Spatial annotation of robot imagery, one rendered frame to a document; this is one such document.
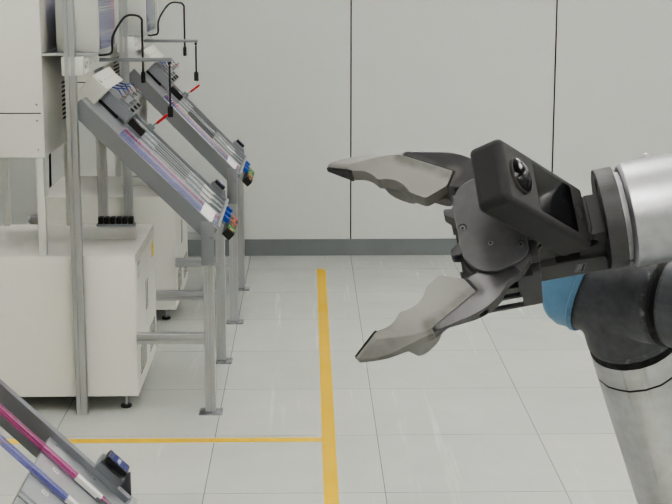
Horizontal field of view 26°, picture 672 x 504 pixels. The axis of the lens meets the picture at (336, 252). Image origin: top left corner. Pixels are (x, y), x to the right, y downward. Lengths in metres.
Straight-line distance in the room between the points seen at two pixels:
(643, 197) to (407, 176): 0.17
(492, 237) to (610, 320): 0.16
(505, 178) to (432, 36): 7.68
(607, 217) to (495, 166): 0.11
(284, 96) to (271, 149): 0.32
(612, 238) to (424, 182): 0.14
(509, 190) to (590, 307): 0.23
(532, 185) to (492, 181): 0.03
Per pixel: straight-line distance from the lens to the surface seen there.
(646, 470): 1.25
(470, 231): 1.01
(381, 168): 1.04
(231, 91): 8.62
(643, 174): 1.02
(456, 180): 1.03
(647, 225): 1.01
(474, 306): 0.99
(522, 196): 0.95
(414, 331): 0.99
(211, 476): 5.05
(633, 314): 1.12
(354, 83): 8.60
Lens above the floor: 1.72
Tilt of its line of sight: 11 degrees down
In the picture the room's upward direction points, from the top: straight up
